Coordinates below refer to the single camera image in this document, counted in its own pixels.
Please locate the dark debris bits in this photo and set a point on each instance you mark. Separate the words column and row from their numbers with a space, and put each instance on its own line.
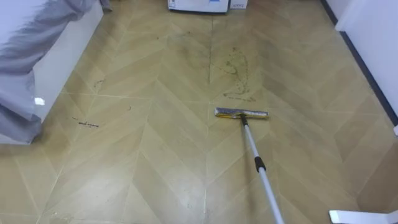
column 88, row 124

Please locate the white washing machine tower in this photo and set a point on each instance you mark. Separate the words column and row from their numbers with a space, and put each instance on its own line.
column 199, row 4

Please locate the grey bed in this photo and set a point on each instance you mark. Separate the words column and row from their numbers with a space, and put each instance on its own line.
column 18, row 62

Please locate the small white box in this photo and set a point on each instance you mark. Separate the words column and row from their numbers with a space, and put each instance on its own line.
column 238, row 3

